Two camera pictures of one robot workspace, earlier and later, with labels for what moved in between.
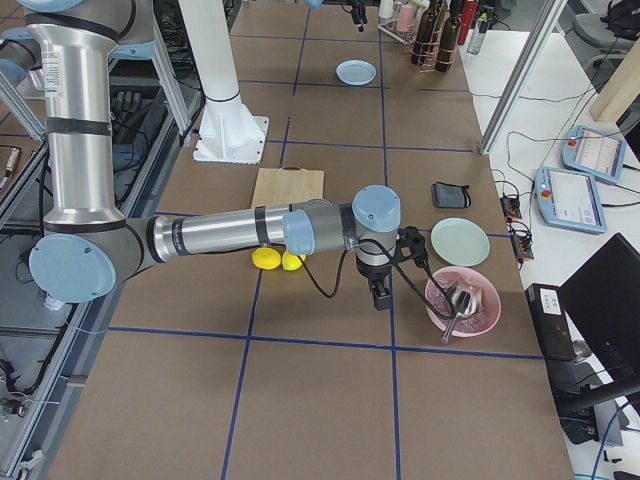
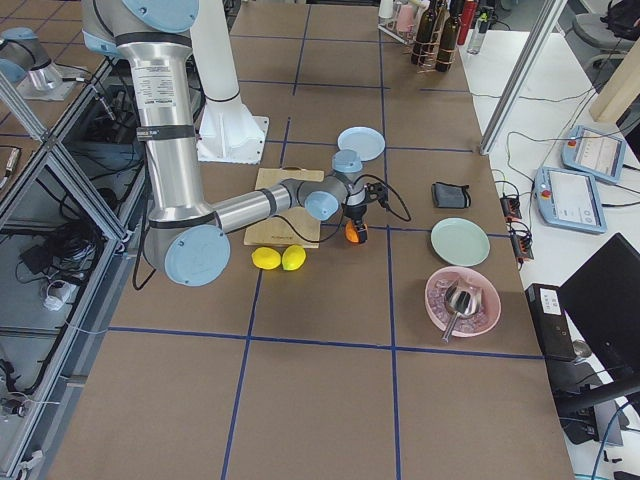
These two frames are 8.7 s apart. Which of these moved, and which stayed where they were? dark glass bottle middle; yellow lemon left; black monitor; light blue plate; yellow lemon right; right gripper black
Moved: right gripper black; light blue plate
Stayed: black monitor; yellow lemon left; dark glass bottle middle; yellow lemon right
